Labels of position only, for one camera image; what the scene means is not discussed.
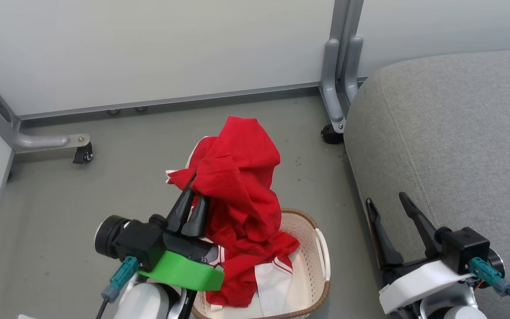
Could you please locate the short grey partition leg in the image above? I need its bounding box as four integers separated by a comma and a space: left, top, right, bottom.
320, 39, 347, 134
343, 35, 364, 106

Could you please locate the grey upright partition post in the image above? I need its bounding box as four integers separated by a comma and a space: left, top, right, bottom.
331, 0, 365, 80

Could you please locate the left teal plug black cable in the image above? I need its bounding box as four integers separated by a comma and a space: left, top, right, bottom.
96, 256, 140, 319

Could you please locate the right teal plug black cable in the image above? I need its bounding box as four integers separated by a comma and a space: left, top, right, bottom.
468, 257, 510, 319

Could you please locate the red and white sports garment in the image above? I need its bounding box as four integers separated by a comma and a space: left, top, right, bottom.
166, 116, 301, 318

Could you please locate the long grey partition leg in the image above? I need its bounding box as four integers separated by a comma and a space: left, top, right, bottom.
0, 99, 92, 154

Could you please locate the grey partition bottom rail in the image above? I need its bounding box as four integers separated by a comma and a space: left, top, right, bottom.
16, 82, 323, 121

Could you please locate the cream perforated laundry basket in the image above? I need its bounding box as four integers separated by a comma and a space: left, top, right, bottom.
191, 208, 331, 319

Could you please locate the black caster wheel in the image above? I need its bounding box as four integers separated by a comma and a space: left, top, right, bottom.
320, 124, 344, 145
72, 144, 94, 165

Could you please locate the grey fabric sofa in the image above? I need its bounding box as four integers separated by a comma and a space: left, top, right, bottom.
343, 47, 510, 319

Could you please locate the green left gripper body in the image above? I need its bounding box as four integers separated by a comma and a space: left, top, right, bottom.
139, 232, 225, 292

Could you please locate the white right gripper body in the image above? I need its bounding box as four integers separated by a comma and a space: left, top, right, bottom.
379, 258, 475, 315

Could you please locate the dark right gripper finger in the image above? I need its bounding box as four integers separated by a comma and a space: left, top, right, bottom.
398, 191, 442, 260
365, 198, 404, 269

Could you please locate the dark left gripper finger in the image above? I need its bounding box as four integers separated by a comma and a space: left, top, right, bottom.
166, 171, 197, 233
181, 195, 211, 237

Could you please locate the teal plug black cable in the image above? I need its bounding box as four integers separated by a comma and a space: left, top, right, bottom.
96, 256, 140, 319
468, 257, 510, 319

